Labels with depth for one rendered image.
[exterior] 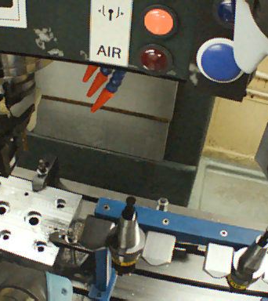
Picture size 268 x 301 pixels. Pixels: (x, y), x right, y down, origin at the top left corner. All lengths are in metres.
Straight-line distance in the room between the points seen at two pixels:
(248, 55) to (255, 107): 1.35
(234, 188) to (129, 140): 0.63
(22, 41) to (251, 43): 0.19
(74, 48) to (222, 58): 0.11
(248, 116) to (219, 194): 0.35
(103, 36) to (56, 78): 0.87
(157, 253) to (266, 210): 1.05
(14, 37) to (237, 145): 1.43
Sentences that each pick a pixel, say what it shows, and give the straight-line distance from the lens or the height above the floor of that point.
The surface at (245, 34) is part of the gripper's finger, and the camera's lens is 0.20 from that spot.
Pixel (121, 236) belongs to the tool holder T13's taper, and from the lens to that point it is 0.61.
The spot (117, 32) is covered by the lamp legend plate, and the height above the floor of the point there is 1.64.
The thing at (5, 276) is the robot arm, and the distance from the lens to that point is 0.50.
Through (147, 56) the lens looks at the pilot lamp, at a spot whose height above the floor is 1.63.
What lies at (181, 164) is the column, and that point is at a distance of 1.27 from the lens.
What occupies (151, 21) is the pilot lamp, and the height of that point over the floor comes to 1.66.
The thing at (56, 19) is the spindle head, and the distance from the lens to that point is 0.29.
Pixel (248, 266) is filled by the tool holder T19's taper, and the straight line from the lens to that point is 0.64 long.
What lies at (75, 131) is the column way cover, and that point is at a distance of 1.25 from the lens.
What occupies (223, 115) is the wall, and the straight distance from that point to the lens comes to 1.57.
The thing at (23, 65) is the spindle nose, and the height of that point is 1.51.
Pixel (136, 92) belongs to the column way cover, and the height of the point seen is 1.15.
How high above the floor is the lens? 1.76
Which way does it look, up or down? 43 degrees down
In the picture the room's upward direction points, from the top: 6 degrees clockwise
